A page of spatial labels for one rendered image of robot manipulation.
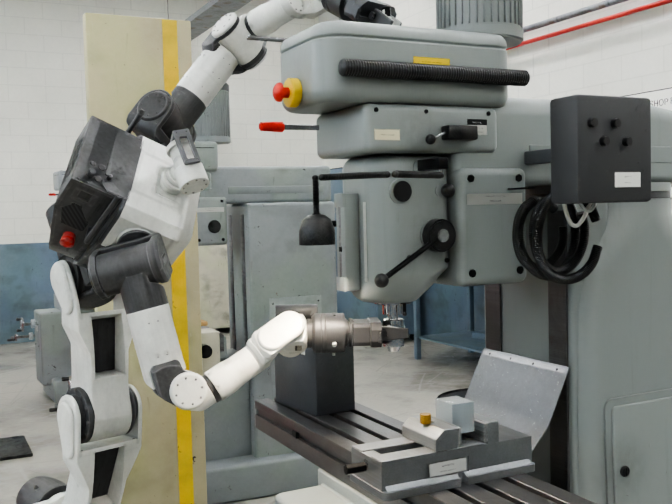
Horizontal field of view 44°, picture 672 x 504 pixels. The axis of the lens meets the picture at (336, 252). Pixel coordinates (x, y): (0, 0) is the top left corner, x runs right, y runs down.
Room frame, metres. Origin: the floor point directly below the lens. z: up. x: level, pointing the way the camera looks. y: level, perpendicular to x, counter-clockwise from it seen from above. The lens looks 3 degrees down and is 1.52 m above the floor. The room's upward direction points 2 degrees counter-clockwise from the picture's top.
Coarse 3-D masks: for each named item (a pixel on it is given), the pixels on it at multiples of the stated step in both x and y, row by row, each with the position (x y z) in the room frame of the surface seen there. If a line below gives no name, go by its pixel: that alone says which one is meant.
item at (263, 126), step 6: (264, 126) 1.79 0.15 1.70; (270, 126) 1.80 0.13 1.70; (276, 126) 1.80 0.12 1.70; (282, 126) 1.81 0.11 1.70; (288, 126) 1.82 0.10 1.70; (294, 126) 1.83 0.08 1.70; (300, 126) 1.83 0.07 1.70; (306, 126) 1.84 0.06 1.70; (312, 126) 1.85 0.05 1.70; (318, 126) 1.85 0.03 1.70
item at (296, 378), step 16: (304, 352) 2.13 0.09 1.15; (352, 352) 2.15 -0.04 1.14; (288, 368) 2.20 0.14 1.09; (304, 368) 2.13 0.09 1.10; (320, 368) 2.09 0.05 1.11; (336, 368) 2.12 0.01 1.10; (352, 368) 2.15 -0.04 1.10; (288, 384) 2.20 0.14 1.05; (304, 384) 2.13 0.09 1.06; (320, 384) 2.09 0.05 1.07; (336, 384) 2.12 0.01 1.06; (352, 384) 2.14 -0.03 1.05; (288, 400) 2.21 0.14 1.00; (304, 400) 2.13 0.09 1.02; (320, 400) 2.09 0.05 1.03; (336, 400) 2.12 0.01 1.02; (352, 400) 2.14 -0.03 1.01
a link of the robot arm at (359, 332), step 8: (328, 320) 1.79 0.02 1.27; (336, 320) 1.79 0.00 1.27; (344, 320) 1.79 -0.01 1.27; (352, 320) 1.81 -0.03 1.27; (360, 320) 1.83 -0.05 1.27; (368, 320) 1.82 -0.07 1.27; (376, 320) 1.81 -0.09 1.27; (328, 328) 1.78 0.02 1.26; (336, 328) 1.78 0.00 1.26; (344, 328) 1.78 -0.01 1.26; (352, 328) 1.78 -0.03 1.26; (360, 328) 1.78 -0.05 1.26; (368, 328) 1.78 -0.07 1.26; (376, 328) 1.77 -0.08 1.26; (328, 336) 1.77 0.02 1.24; (336, 336) 1.77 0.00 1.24; (344, 336) 1.78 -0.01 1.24; (352, 336) 1.78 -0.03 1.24; (360, 336) 1.78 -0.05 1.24; (368, 336) 1.78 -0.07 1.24; (376, 336) 1.76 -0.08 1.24; (328, 344) 1.78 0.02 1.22; (336, 344) 1.78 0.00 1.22; (344, 344) 1.78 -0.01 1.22; (352, 344) 1.78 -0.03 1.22; (360, 344) 1.78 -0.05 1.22; (368, 344) 1.78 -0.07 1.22; (376, 344) 1.77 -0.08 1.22; (328, 352) 1.80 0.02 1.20; (336, 352) 1.80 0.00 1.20; (344, 352) 1.81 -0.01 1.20
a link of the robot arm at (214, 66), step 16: (224, 16) 2.06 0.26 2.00; (224, 32) 2.02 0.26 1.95; (208, 48) 2.05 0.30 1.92; (224, 48) 2.05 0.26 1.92; (208, 64) 2.03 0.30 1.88; (224, 64) 2.05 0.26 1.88; (256, 64) 2.08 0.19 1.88; (192, 80) 2.02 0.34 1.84; (208, 80) 2.03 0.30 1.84; (224, 80) 2.06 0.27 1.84; (208, 96) 2.03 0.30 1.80
